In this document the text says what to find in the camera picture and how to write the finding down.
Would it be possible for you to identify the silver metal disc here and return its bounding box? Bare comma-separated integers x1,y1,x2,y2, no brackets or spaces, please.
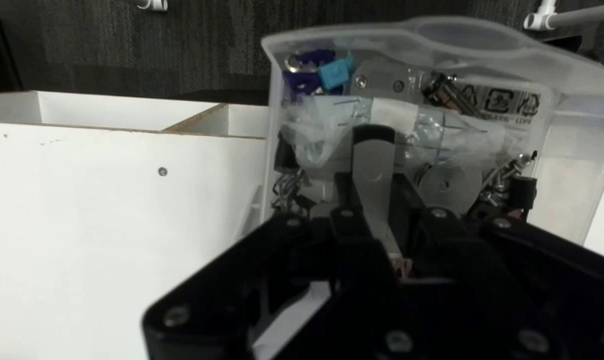
418,162,480,217

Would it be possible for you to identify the clear plastic bag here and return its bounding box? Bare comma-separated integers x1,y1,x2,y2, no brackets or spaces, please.
279,98,359,181

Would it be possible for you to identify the black small parts pile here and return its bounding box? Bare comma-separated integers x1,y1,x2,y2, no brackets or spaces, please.
270,68,540,222

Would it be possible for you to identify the cyan plastic block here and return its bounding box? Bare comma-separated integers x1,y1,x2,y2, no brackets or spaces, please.
318,56,357,96

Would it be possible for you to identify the white cubby shelf cabinet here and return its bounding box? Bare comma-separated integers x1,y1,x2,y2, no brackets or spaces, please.
0,88,604,360

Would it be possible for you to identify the blue round cap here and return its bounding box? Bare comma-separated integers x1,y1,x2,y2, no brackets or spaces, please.
281,45,335,96

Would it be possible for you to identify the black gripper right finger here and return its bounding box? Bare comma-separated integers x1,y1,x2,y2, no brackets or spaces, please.
389,175,451,268

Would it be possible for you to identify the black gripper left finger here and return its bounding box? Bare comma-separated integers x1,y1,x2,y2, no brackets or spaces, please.
331,172,384,265

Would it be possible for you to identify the white pipe with clamp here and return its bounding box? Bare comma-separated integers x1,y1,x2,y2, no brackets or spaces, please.
521,0,604,34

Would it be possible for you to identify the clear drawer holding small parts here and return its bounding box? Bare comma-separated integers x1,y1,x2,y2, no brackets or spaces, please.
260,16,604,246

